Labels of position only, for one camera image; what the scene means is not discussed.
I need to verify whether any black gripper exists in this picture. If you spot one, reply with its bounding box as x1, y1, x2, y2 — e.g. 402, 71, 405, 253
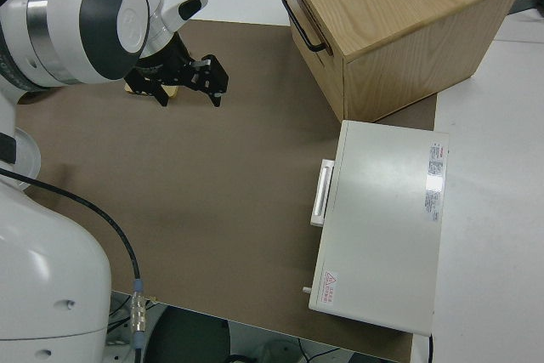
124, 36, 230, 108

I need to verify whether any wooden mug tree stand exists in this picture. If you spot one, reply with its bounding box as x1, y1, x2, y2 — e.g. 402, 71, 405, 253
124, 83, 179, 100

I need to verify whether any wooden drawer box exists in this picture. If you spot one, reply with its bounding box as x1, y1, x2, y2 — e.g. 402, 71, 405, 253
278, 0, 527, 122

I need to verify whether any white toaster oven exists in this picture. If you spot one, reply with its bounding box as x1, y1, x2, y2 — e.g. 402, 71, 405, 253
308, 119, 451, 336

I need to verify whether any black drawer handle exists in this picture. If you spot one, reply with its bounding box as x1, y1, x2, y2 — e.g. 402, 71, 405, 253
280, 0, 328, 53

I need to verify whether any white oven door handle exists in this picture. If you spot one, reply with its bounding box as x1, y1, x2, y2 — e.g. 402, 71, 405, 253
309, 159, 336, 227

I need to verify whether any black cable metal connector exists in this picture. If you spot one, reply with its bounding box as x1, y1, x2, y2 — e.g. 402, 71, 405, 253
0, 168, 149, 355

